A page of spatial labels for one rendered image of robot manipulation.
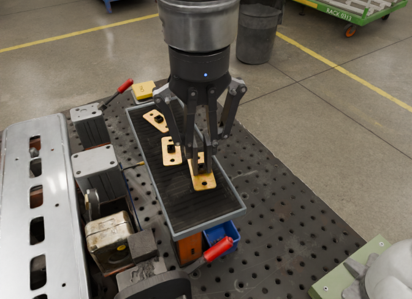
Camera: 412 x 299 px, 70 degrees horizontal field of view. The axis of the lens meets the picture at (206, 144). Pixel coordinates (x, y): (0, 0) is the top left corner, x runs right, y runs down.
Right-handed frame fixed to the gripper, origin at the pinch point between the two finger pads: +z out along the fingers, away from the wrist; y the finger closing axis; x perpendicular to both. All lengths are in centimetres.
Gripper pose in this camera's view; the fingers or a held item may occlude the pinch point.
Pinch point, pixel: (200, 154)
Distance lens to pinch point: 49.4
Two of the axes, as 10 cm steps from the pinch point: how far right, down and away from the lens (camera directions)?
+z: 0.0, 7.1, 7.1
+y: -9.8, 1.5, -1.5
